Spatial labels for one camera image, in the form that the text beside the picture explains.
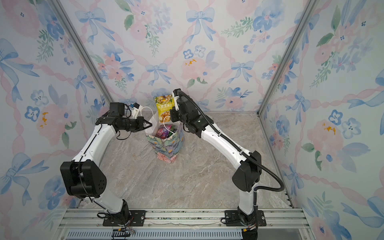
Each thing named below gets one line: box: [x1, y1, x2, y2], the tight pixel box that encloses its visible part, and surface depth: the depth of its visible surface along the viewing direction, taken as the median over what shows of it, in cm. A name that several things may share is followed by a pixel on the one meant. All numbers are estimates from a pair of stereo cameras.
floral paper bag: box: [145, 111, 184, 164], surface depth 83 cm
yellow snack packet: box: [154, 94, 175, 123], surface depth 80 cm
